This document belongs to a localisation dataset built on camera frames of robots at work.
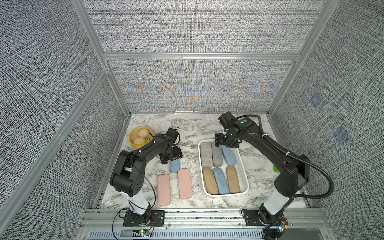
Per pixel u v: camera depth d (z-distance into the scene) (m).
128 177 0.46
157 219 0.73
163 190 0.81
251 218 0.73
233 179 0.83
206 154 0.88
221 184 0.82
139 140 0.97
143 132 1.02
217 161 0.86
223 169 0.88
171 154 0.78
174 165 0.89
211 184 0.81
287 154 0.46
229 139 0.68
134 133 1.03
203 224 0.73
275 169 0.50
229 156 0.93
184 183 0.84
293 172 0.43
